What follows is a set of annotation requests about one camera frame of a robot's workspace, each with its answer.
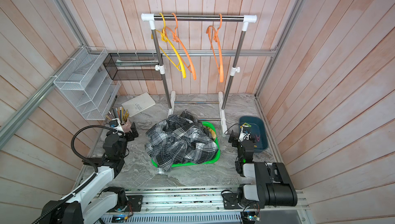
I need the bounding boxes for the yellow plaid shirt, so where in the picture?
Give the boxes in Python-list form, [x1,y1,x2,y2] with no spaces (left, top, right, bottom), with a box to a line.
[205,126,217,140]

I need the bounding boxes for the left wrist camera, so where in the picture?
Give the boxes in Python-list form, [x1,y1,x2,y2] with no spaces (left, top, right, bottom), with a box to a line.
[109,118,124,136]

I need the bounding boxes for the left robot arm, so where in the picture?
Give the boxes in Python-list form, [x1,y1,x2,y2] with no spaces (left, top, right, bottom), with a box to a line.
[34,119,143,224]

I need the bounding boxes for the aluminium front rail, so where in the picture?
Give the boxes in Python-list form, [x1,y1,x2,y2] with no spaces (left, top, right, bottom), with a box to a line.
[81,187,309,218]

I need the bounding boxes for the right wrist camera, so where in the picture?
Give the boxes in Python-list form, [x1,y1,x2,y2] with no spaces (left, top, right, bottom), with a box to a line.
[239,123,254,142]

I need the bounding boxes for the white wire shelf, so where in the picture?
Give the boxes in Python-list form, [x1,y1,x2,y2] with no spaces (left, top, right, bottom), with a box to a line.
[54,47,120,121]

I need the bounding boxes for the yellow plastic hanger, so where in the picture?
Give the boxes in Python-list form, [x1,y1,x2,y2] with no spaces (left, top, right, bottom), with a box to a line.
[151,12,187,79]

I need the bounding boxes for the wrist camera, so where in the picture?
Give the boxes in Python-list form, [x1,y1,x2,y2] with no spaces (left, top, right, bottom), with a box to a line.
[109,118,124,136]
[239,123,254,142]

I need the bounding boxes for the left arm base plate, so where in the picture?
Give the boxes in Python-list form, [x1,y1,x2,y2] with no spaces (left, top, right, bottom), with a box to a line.
[125,195,143,213]

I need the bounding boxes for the pink pencil cup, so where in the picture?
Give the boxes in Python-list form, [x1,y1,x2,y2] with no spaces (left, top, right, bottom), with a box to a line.
[106,106,131,133]

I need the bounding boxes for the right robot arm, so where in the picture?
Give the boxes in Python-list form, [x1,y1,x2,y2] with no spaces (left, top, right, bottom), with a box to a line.
[228,132,298,208]

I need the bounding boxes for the dark teal tray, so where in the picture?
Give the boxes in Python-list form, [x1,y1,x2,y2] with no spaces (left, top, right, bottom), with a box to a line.
[239,116,268,153]

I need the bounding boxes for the green plastic basket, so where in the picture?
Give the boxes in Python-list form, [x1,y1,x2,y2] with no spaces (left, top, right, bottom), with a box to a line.
[151,121,221,168]

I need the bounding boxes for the grey plaid shirt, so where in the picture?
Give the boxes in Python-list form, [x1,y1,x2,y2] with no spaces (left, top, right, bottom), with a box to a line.
[144,110,219,175]

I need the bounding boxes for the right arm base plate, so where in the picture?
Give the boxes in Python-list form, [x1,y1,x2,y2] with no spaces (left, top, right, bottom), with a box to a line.
[221,190,243,210]

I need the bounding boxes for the black mesh shelf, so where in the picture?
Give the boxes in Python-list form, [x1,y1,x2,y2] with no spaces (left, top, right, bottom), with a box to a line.
[103,52,161,81]

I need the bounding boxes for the orange hanger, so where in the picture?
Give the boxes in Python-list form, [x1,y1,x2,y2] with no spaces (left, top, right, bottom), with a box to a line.
[166,13,196,80]
[206,12,225,83]

